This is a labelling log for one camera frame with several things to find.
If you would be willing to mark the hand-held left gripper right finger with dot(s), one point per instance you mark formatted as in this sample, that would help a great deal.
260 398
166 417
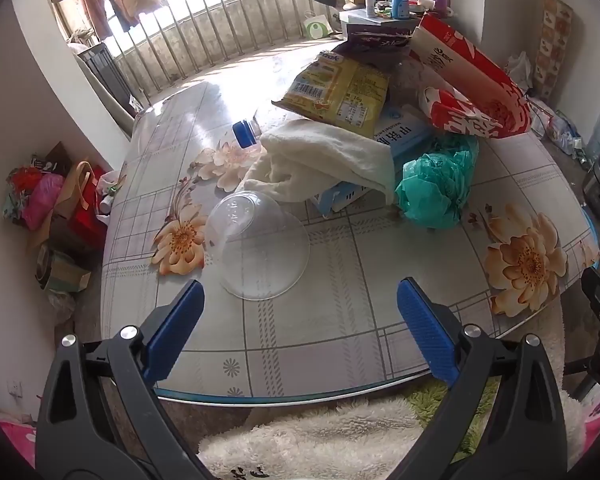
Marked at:
427 330

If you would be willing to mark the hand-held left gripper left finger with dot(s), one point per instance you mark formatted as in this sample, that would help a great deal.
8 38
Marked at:
175 330

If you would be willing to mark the green fluffy cloth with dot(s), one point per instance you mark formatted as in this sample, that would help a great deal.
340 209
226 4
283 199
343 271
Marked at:
430 400

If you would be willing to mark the clear plastic bowl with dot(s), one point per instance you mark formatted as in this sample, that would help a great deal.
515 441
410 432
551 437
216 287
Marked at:
260 245

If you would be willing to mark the small cardboard box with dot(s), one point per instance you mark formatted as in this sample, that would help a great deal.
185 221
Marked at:
67 275

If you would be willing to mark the green plastic bag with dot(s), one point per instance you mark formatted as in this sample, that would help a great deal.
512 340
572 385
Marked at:
432 185

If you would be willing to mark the clear bag of packets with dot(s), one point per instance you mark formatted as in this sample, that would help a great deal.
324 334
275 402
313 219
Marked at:
567 132

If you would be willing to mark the white fleece clothing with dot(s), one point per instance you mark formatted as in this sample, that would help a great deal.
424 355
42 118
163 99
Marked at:
305 440

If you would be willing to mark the brown paper bag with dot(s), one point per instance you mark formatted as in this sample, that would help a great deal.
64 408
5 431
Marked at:
72 190

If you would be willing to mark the pink plastic bag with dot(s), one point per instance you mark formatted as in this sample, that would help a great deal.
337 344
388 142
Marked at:
42 200

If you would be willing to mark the pink cloth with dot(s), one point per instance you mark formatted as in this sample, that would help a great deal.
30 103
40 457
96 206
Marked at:
15 437

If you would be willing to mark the blue white cardboard box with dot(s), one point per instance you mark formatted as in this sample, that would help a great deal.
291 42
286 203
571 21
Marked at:
405 132

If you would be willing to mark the white towel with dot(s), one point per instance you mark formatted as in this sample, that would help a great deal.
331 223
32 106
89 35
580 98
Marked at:
325 152

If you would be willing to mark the blue-capped plastic bottle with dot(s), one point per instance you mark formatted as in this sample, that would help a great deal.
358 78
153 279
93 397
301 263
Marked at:
244 132

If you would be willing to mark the white plastic bag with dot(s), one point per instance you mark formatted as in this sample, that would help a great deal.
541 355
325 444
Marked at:
519 70

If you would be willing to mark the tile-pattern rolled mat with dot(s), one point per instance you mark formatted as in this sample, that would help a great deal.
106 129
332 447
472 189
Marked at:
552 45

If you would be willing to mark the red white paper bag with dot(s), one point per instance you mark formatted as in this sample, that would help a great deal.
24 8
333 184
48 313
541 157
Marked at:
470 75

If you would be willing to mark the yellow snack packet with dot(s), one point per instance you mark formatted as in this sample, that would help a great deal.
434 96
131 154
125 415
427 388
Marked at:
337 92

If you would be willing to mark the black slatted panel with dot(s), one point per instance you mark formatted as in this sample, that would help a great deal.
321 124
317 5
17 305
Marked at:
102 67

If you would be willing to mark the purple foil packet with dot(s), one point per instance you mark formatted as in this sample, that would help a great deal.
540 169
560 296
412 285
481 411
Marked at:
380 40

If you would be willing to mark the metal window railing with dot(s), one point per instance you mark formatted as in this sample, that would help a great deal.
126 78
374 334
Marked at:
220 25

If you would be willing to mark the white paper bag green circle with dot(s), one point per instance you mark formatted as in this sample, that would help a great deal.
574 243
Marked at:
316 26

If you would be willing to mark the blue detergent bottle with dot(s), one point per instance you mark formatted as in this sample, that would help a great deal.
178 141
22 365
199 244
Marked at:
399 2

